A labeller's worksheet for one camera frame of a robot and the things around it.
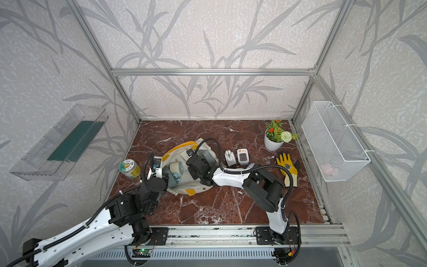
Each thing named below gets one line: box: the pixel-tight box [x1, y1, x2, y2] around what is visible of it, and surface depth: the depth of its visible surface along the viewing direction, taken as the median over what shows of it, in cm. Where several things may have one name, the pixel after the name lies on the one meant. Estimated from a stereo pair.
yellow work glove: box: [276, 152, 299, 187], surface depth 98 cm
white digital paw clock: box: [236, 147, 250, 166], surface depth 98 cm
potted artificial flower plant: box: [264, 119, 299, 152], surface depth 96 cm
